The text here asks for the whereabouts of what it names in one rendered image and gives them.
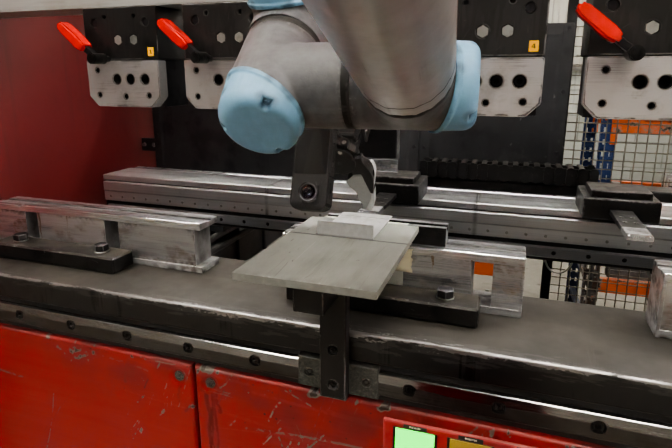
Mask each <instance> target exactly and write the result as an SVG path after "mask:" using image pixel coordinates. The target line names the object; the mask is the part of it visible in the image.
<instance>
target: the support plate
mask: <svg viewBox="0 0 672 448"><path fill-rule="evenodd" d="M317 220H322V221H333V220H334V218H324V217H313V216H312V217H310V218H309V219H307V220H306V221H304V222H303V223H301V224H300V225H299V226H297V227H296V228H294V229H293V230H292V232H289V233H287V234H286V235H284V236H283V237H282V238H280V239H279V240H277V241H276V242H274V243H273V244H272V245H270V246H269V247H267V248H266V249H264V250H263V251H262V252H260V253H259V254H257V255H256V256H254V257H253V258H252V259H250V260H249V261H247V262H246V263H245V264H243V265H242V266H240V267H239V268H237V269H236V270H235V271H233V272H232V280H238V281H245V282H252V283H259V284H266V285H273V286H280V287H287V288H294V289H302V290H309V291H316V292H323V293H330V294H337V295H344V296H351V297H358V298H365V299H372V300H377V299H378V297H379V295H380V294H381V292H382V291H383V289H384V287H385V286H386V284H387V282H388V281H389V279H390V278H391V276H392V274H393V273H394V271H395V270H396V268H397V266H398V265H399V263H400V261H401V260H402V258H403V257H404V255H405V253H406V252H407V250H408V248H409V247H410V245H411V244H412V242H413V240H414V239H415V237H416V235H417V234H418V232H419V227H418V226H409V225H398V224H388V223H387V224H386V225H385V227H384V228H383V229H382V230H381V231H380V232H379V234H378V235H377V236H376V237H375V239H374V240H378V241H387V242H397V243H406V244H408V245H406V244H397V243H387V242H378V241H368V240H359V239H349V238H340V237H330V236H321V235H311V234H316V233H317ZM293 232H301V233H293ZM302 233H311V234H302Z"/></svg>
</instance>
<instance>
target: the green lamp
mask: <svg viewBox="0 0 672 448"><path fill-rule="evenodd" d="M434 438H435V436H434V435H431V434H426V433H421V432H416V431H411V430H407V429H402V428H397V427H396V428H395V448H434Z"/></svg>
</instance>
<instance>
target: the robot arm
mask: <svg viewBox="0 0 672 448"><path fill-rule="evenodd" d="M247 4H248V6H249V8H251V9H252V12H253V20H252V23H251V25H250V27H249V29H248V32H247V37H246V39H245V41H244V43H243V46H242V48H241V50H240V52H239V55H238V57H237V59H236V62H235V64H234V66H233V68H232V69H231V70H230V71H229V73H228V74H227V77H226V81H225V85H224V88H223V91H222V94H221V97H220V102H219V105H218V117H219V122H220V124H221V126H222V127H223V129H224V131H225V132H226V134H227V135H228V136H229V137H230V138H231V139H232V140H234V141H235V142H236V143H237V144H239V145H241V146H242V147H244V148H246V149H249V150H251V151H254V152H258V153H264V154H276V153H280V152H281V151H283V150H288V149H290V148H291V147H293V146H294V145H295V152H294V163H293V174H292V185H291V196H290V204H291V206H292V207H293V208H295V209H297V210H300V211H309V212H326V211H328V210H330V209H331V206H332V196H333V184H334V174H342V175H345V176H346V174H348V177H347V181H346V182H347V184H348V185H349V187H350V188H352V189H353V190H354V191H355V192H356V193H357V199H358V200H359V201H360V202H361V204H362V209H366V210H369V211H371V210H372V208H373V206H374V204H375V199H376V187H375V178H376V164H375V162H374V161H373V160H372V159H371V160H369V159H368V158H366V157H365V156H363V154H362V153H360V151H359V145H360V141H361V136H360V131H361V129H362V132H363V136H364V140H365V142H367V140H368V136H369V133H370V129H376V130H417V131H428V132H430V133H439V132H441V131H463V130H467V129H469V128H471V127H472V126H473V125H474V124H475V122H476V119H477V111H478V101H479V87H480V69H481V52H480V48H479V46H478V45H477V44H476V43H475V42H473V41H460V40H457V12H458V0H248V2H247Z"/></svg>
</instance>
